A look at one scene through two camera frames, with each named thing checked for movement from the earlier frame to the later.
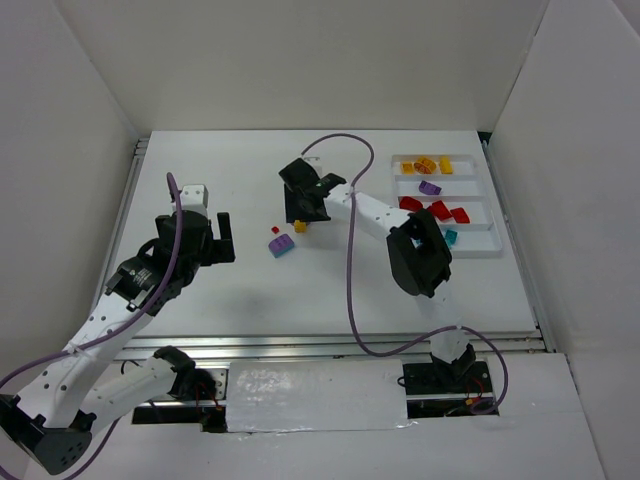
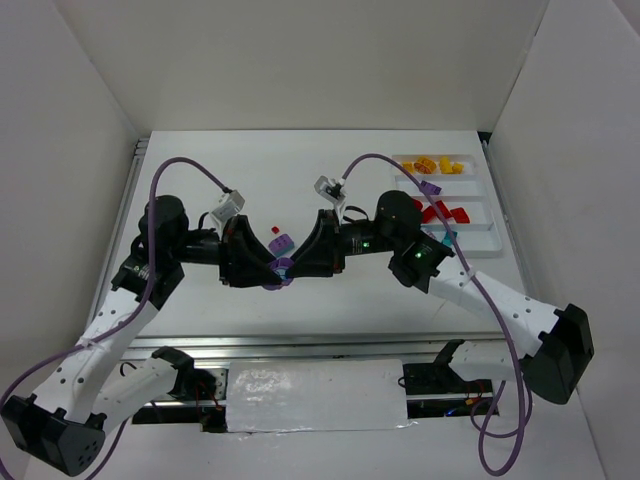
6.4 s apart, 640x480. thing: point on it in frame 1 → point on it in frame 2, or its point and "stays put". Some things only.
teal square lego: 451,237 stays put
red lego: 459,215 stays put
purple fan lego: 428,188 stays put
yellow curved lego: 445,164 stays put
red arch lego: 438,209 stays put
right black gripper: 304,201 → 331,243
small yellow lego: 300,227 → 458,168
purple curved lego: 281,246 stays put
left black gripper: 218,245 → 226,251
